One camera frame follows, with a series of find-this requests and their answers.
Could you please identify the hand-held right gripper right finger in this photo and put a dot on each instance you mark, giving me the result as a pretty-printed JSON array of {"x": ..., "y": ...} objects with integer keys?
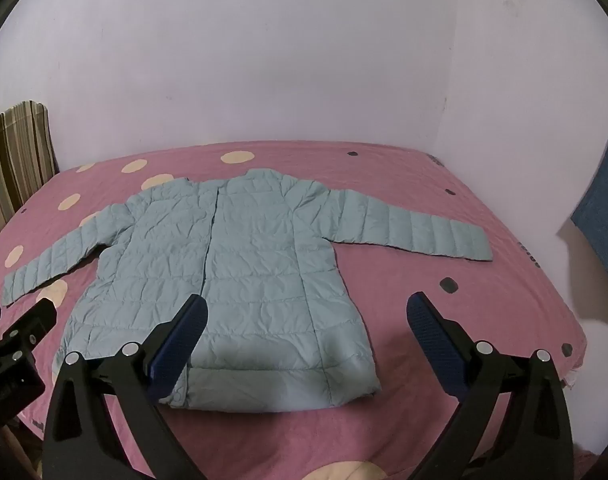
[{"x": 434, "y": 342}]

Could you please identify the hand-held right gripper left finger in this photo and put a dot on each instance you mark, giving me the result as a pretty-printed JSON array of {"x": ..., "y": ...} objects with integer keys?
[{"x": 181, "y": 342}]

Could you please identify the light blue puffer jacket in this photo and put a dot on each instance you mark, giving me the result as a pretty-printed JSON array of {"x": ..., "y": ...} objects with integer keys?
[{"x": 249, "y": 270}]

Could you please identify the pink polka dot bed sheet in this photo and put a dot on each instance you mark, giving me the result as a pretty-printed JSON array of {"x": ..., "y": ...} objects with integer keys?
[{"x": 414, "y": 285}]

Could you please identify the striped pillow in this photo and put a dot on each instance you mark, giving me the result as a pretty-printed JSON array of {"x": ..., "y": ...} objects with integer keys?
[{"x": 13, "y": 170}]

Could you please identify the blue cloth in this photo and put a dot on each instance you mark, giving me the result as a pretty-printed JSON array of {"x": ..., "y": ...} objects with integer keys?
[{"x": 601, "y": 220}]

